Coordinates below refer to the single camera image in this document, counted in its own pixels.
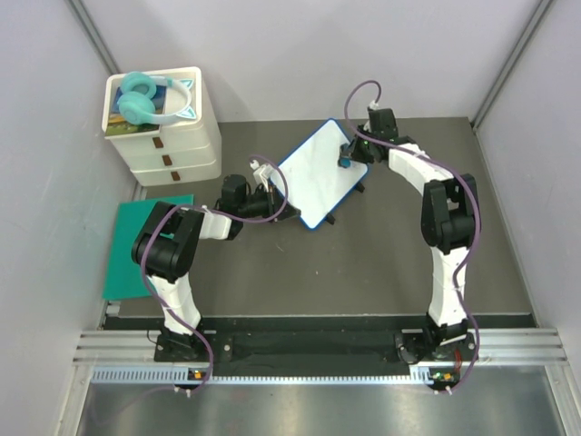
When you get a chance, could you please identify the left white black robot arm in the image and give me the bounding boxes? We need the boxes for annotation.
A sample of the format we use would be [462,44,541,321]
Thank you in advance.
[131,174,300,362]

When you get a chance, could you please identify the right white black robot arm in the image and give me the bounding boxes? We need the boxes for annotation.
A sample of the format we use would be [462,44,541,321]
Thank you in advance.
[338,103,479,363]

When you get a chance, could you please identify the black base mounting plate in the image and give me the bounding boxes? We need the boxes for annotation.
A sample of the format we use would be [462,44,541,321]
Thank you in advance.
[173,315,476,376]

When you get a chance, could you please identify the black whiteboard foot clip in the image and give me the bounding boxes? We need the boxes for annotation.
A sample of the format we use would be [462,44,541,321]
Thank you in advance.
[325,213,336,225]

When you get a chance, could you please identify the teal cat-ear headphones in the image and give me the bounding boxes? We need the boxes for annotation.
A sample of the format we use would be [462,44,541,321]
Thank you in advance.
[117,72,197,126]

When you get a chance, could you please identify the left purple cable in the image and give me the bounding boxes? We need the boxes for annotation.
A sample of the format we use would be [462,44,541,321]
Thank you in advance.
[139,154,289,394]

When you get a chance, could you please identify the white three-drawer storage unit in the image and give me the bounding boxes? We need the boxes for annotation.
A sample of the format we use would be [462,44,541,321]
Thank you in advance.
[102,66,222,187]

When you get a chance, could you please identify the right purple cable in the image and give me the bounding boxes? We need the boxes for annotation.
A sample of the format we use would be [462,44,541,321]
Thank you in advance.
[342,80,483,395]

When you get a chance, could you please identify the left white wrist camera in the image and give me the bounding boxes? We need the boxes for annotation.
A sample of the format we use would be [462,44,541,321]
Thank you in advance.
[250,160,274,190]

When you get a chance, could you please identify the green cutting mat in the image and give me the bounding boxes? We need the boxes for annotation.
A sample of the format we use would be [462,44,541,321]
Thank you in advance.
[103,194,194,301]

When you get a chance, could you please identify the aluminium rail frame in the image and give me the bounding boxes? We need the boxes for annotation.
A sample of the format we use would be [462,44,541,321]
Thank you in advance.
[73,328,568,366]

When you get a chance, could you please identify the slotted grey cable duct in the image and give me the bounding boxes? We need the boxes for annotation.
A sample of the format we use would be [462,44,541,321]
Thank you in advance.
[91,366,458,386]

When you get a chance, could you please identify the blue framed whiteboard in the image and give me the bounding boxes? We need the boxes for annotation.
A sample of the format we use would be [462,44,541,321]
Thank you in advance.
[271,118,369,230]

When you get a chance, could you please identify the blue felt eraser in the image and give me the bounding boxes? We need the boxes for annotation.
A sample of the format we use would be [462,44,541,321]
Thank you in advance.
[338,156,351,169]

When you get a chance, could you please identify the purple cable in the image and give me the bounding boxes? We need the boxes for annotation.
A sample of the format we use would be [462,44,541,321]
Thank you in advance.
[342,80,483,395]
[139,154,289,394]

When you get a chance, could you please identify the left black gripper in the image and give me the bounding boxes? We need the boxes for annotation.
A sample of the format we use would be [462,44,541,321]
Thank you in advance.
[239,184,300,223]

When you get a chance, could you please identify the colourful picture book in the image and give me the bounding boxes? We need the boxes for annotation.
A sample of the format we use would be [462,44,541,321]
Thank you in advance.
[104,85,166,136]

